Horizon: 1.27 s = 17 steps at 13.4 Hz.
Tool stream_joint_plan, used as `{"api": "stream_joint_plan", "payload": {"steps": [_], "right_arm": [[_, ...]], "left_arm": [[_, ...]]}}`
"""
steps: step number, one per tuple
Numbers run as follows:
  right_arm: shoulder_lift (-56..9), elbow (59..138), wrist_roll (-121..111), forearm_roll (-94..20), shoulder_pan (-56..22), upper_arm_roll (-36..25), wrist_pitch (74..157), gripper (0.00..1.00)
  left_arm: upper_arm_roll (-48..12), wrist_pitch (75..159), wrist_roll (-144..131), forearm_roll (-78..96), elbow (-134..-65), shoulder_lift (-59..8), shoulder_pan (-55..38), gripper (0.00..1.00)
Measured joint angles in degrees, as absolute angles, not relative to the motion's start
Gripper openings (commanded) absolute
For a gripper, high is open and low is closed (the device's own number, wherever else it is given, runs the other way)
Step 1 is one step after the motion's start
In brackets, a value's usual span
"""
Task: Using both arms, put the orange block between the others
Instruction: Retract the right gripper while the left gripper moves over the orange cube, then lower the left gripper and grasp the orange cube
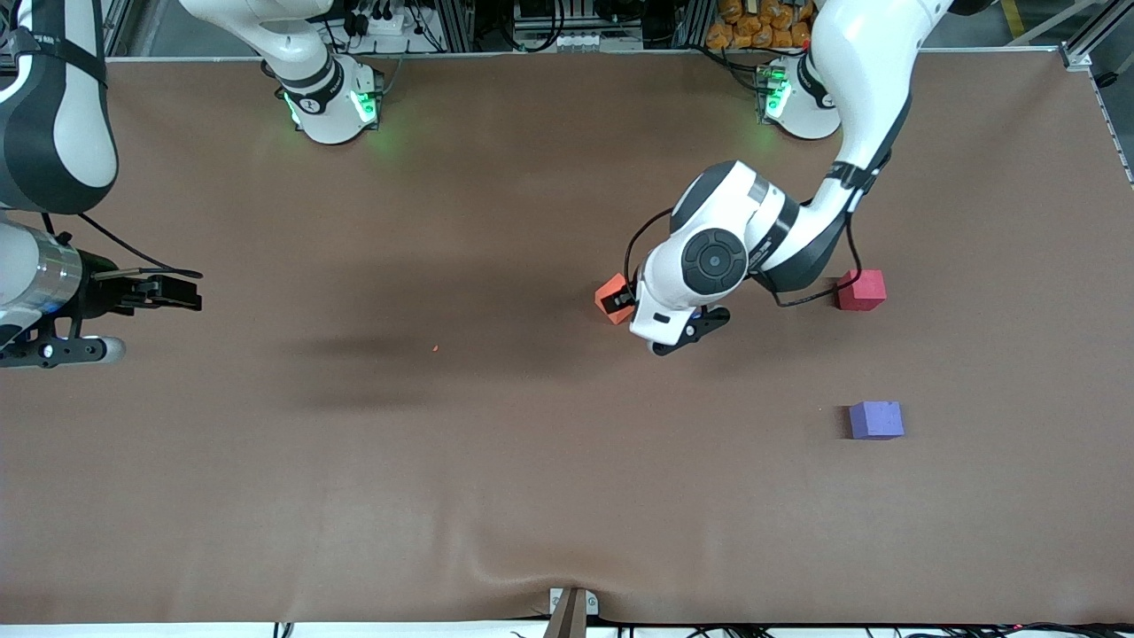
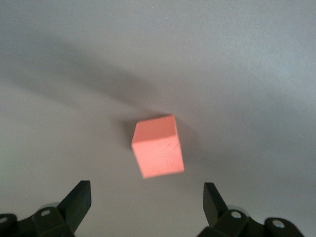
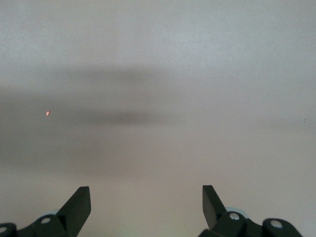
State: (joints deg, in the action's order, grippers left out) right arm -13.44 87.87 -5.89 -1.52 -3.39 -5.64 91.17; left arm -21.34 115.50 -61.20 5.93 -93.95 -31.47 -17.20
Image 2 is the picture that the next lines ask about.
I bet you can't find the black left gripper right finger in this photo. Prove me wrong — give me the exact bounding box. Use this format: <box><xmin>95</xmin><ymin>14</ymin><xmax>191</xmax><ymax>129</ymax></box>
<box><xmin>197</xmin><ymin>182</ymin><xmax>303</xmax><ymax>237</ymax></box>

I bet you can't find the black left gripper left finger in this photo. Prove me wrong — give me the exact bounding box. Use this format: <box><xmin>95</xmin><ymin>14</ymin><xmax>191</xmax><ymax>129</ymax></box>
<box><xmin>0</xmin><ymin>180</ymin><xmax>92</xmax><ymax>237</ymax></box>

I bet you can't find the orange foam cube block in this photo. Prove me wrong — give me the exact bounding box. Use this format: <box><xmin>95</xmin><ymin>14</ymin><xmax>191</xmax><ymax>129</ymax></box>
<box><xmin>131</xmin><ymin>114</ymin><xmax>185</xmax><ymax>179</ymax></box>

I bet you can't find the large table cover cloth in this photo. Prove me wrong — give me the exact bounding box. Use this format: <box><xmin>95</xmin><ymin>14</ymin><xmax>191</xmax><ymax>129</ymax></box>
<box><xmin>0</xmin><ymin>0</ymin><xmax>316</xmax><ymax>237</ymax></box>

